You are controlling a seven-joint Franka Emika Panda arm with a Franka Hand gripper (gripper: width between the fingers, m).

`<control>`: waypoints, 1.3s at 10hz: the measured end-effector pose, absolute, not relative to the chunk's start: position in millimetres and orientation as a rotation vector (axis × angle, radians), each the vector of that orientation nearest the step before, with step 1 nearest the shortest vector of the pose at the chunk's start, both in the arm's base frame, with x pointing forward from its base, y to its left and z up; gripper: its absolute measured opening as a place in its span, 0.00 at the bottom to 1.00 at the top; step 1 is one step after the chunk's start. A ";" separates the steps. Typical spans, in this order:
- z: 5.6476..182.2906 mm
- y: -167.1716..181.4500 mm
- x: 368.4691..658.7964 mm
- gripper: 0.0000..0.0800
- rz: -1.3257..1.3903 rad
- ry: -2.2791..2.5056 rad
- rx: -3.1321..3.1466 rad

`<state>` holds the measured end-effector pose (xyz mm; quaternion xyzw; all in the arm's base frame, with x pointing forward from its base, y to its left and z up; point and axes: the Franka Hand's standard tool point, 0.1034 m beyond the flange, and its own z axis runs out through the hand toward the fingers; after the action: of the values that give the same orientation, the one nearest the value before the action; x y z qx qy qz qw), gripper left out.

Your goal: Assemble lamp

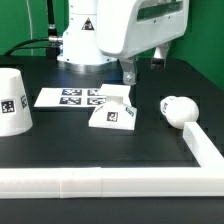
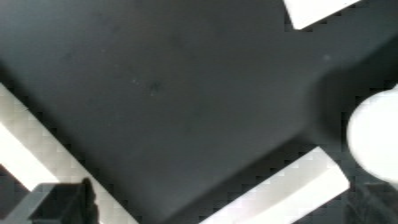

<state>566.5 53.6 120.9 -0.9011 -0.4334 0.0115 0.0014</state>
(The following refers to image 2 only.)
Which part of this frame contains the white L-shaped fence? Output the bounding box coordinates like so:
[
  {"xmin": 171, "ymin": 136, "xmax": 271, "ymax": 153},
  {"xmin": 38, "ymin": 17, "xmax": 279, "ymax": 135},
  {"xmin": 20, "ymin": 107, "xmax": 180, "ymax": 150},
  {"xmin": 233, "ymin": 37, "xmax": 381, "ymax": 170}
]
[{"xmin": 0, "ymin": 0, "xmax": 398, "ymax": 224}]

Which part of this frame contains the white lamp bulb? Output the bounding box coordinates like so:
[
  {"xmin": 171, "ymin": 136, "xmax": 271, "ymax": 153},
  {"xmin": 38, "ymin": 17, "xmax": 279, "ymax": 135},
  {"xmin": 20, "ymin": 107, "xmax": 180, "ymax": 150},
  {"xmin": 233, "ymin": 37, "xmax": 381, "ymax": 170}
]
[{"xmin": 347, "ymin": 84, "xmax": 398, "ymax": 186}]

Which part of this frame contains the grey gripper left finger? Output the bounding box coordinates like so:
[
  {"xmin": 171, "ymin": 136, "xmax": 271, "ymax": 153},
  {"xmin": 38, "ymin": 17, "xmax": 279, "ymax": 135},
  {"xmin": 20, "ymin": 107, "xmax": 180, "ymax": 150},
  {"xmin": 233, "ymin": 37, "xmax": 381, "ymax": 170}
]
[{"xmin": 0, "ymin": 179, "xmax": 100, "ymax": 224}]

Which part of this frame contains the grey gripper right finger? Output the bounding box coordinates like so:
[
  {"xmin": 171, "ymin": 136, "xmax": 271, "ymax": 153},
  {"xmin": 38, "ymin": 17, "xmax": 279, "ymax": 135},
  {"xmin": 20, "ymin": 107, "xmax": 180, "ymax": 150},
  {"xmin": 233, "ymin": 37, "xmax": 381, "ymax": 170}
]
[{"xmin": 347, "ymin": 181, "xmax": 398, "ymax": 224}]

